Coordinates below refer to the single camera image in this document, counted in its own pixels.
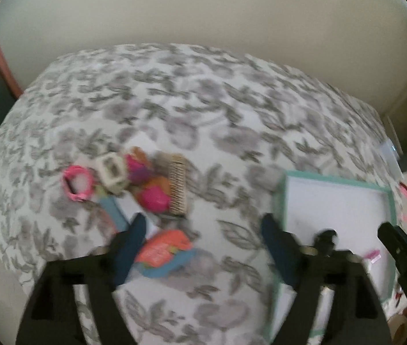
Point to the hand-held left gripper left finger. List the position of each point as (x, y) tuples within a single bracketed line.
[(135, 235)]

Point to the orange packet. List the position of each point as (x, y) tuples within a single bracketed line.
[(162, 246)]

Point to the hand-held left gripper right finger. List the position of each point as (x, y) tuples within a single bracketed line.
[(273, 237)]

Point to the small pink white item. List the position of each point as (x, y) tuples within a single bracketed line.
[(373, 257)]

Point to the small white box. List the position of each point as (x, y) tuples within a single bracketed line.
[(392, 148)]

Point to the grey floral bed sheet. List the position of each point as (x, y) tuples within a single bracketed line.
[(196, 107)]

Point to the pink pole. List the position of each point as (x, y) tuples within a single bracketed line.
[(5, 72)]

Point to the white cube toy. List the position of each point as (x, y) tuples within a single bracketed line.
[(111, 172)]

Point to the blue stick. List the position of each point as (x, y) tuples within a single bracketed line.
[(115, 212)]

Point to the tape roll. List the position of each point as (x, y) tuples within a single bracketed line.
[(398, 329)]

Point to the pink orange plastic toy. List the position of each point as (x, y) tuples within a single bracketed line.
[(153, 196), (138, 169)]

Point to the white tray with teal rim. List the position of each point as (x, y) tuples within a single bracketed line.
[(332, 205)]

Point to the black clip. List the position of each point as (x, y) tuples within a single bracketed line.
[(326, 239)]

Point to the blue card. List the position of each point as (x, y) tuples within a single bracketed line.
[(174, 264)]

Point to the woven straw brush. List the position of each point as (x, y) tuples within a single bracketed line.
[(177, 183)]

